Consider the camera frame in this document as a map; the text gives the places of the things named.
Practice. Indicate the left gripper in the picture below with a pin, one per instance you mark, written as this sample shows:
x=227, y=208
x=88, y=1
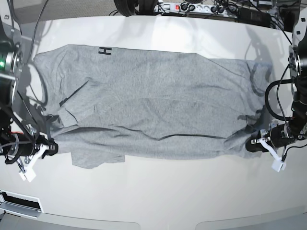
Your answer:
x=277, y=135

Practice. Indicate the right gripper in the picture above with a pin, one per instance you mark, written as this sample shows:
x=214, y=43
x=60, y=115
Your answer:
x=19, y=145

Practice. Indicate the grey t-shirt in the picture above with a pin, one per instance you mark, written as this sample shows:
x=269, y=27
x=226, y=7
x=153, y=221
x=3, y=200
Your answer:
x=104, y=104

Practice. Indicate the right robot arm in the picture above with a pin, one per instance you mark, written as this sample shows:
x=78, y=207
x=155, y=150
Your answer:
x=11, y=63

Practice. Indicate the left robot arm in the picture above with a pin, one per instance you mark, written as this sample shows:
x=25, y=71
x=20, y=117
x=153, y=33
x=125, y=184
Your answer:
x=295, y=127

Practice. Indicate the black power adapter box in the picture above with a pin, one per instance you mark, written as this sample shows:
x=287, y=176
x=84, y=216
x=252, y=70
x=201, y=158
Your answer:
x=254, y=17

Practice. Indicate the black wheel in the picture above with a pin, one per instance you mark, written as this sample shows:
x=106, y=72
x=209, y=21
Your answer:
x=129, y=8

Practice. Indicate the white power strip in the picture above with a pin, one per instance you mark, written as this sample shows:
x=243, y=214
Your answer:
x=221, y=9

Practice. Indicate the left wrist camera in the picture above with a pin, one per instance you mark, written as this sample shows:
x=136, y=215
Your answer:
x=278, y=165

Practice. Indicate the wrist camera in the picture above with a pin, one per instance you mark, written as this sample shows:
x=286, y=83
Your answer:
x=28, y=174
x=278, y=165

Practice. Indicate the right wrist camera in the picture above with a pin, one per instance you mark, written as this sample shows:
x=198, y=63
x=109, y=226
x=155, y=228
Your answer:
x=28, y=174

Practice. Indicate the white slotted bracket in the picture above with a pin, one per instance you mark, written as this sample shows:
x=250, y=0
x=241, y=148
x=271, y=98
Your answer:
x=20, y=205

